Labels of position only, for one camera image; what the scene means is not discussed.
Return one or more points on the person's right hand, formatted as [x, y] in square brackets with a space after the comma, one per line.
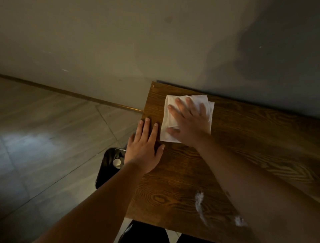
[193, 127]

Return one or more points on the person's left hand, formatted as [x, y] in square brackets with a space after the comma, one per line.
[142, 152]

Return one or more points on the white wiping cloth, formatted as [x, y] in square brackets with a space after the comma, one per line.
[170, 120]

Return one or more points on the white paper cup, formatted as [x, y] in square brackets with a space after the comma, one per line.
[117, 163]

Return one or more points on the black trash bin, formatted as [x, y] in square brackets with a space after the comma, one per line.
[106, 172]

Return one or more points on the person's left forearm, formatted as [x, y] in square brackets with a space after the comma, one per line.
[100, 207]

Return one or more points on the person's right forearm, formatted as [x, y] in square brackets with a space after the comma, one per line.
[262, 200]

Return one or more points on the black shorts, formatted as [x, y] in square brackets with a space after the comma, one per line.
[142, 232]

